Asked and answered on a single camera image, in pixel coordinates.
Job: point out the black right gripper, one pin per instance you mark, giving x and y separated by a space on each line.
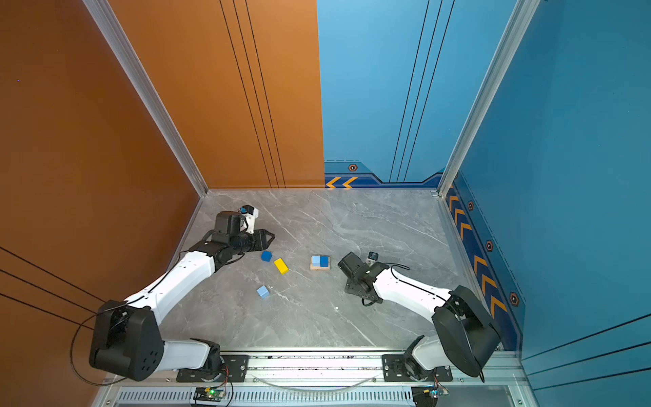
349 288

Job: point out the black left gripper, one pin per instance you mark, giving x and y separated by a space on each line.
261 241

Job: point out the natural wood block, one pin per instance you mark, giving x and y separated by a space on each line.
318 268

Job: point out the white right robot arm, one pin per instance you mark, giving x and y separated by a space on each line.
466 333

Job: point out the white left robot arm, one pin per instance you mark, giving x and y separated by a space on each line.
126 337

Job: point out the yellow wood block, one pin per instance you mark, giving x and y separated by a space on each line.
281 266

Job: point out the right circuit board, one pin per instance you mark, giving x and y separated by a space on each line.
436 391

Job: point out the circuit board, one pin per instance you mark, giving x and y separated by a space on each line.
209 395
436 391

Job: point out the left circuit board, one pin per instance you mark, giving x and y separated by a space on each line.
209 395

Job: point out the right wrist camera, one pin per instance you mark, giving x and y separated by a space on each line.
356 268

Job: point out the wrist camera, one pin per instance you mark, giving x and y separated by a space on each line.
249 216
356 268

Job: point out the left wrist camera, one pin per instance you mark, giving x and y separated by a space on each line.
249 216

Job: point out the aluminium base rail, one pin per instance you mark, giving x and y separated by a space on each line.
331 377

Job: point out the aluminium corner post left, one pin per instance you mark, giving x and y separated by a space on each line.
115 36

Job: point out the aluminium corner post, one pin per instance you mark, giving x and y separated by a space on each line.
115 36
508 45

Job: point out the aluminium corner post right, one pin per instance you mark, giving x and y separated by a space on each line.
508 45

